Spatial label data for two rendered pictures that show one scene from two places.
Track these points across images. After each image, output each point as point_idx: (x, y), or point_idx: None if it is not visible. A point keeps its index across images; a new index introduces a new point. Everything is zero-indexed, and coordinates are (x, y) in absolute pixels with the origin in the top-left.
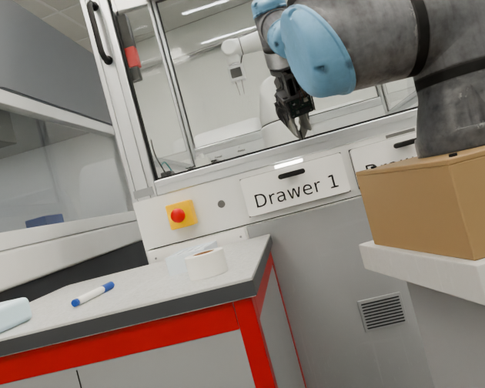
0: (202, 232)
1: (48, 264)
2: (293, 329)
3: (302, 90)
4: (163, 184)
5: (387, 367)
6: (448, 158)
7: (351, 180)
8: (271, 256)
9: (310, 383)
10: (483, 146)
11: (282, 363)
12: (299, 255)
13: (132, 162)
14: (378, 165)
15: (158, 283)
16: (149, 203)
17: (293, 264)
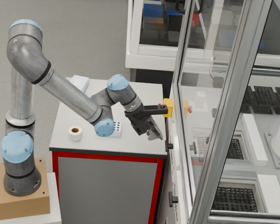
0: (170, 122)
1: (174, 67)
2: (164, 192)
3: (130, 123)
4: (173, 88)
5: None
6: None
7: None
8: (158, 161)
9: (160, 212)
10: (2, 175)
11: (88, 177)
12: (170, 175)
13: (175, 66)
14: (175, 190)
15: (86, 123)
16: (172, 89)
17: (169, 175)
